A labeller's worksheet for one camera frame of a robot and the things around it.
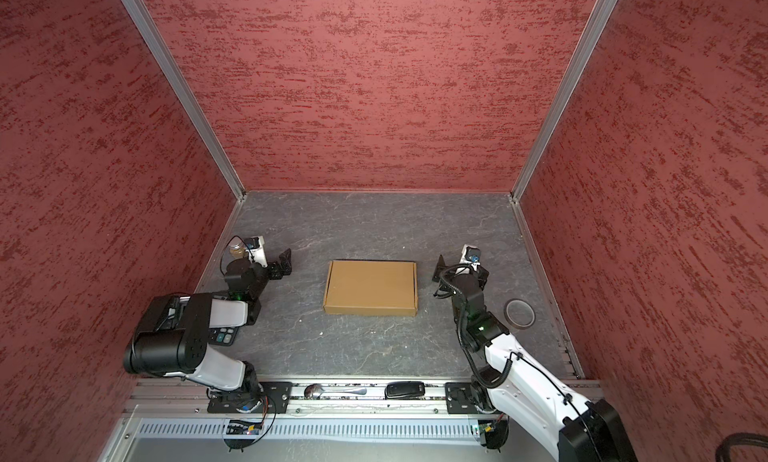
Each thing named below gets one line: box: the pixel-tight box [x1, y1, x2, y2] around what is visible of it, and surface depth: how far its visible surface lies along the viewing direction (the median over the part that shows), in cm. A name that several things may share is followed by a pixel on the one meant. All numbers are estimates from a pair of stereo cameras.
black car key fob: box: [384, 380, 425, 400], surface depth 75 cm
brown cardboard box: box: [323, 260, 418, 317], surface depth 90 cm
